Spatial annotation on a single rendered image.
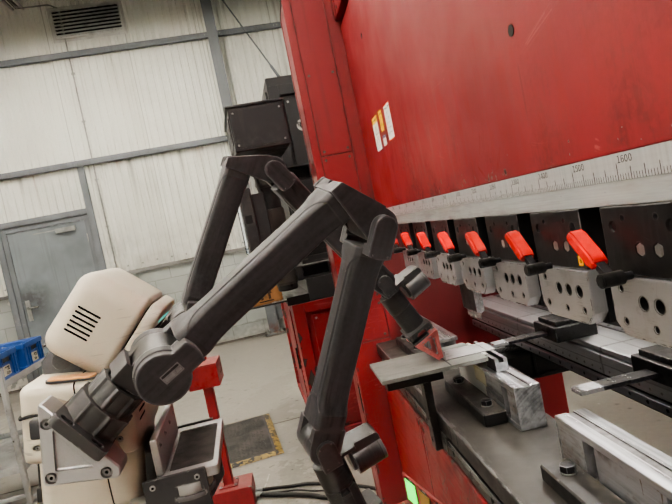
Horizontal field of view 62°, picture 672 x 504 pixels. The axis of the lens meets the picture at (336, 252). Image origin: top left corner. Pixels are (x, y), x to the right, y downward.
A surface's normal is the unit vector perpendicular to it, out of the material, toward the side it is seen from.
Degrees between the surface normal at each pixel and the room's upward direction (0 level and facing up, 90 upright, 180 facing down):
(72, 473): 90
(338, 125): 90
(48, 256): 90
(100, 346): 90
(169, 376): 105
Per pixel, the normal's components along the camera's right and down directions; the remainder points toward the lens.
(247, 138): 0.20, 0.01
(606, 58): -0.97, 0.20
